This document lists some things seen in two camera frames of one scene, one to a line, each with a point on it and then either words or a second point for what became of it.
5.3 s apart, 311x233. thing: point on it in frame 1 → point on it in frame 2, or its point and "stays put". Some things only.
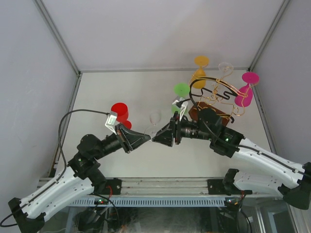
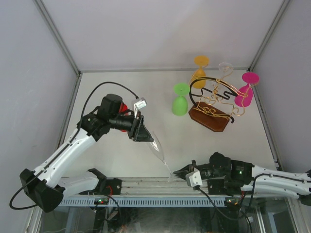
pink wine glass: (245, 93) stays put
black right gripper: (172, 130) → (181, 172)
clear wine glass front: (155, 117) → (157, 147)
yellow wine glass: (199, 73) stays put
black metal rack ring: (226, 95) stays put
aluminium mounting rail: (155, 186) stays put
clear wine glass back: (226, 68) stays put
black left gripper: (130, 139) → (138, 132)
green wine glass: (182, 90) stays put
